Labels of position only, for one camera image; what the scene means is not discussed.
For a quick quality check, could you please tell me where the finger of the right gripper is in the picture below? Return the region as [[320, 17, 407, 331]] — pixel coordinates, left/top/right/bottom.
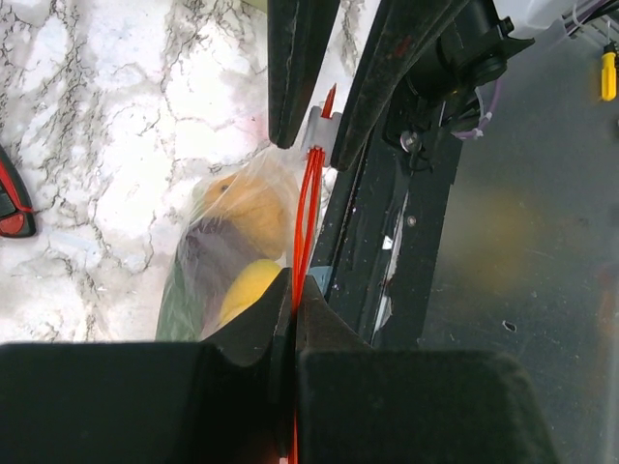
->
[[267, 0, 339, 149]]

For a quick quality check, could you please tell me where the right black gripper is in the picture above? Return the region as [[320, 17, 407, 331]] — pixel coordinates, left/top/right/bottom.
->
[[330, 0, 534, 171]]

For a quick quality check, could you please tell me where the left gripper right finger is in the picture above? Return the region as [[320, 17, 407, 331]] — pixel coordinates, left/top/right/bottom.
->
[[292, 278, 558, 463]]

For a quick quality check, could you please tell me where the yellow toy mango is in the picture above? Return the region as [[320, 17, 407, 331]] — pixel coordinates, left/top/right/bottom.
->
[[219, 259, 281, 327]]

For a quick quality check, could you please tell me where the green toy vegetable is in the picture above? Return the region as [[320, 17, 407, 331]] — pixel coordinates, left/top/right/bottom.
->
[[155, 259, 204, 341]]

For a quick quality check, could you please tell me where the clear zip top bag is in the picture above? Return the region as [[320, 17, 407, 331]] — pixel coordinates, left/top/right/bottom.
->
[[153, 82, 345, 344]]

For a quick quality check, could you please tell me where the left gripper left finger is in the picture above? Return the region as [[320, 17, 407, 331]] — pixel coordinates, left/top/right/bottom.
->
[[1, 278, 293, 463]]

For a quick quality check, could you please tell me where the black mounting rail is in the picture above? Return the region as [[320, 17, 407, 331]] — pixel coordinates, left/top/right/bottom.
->
[[310, 115, 462, 349]]

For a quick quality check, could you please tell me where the yellow handled screwdriver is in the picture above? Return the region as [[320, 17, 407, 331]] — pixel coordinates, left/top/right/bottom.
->
[[601, 41, 618, 102]]

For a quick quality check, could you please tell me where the red black utility knife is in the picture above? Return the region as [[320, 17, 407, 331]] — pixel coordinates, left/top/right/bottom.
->
[[0, 148, 37, 239]]

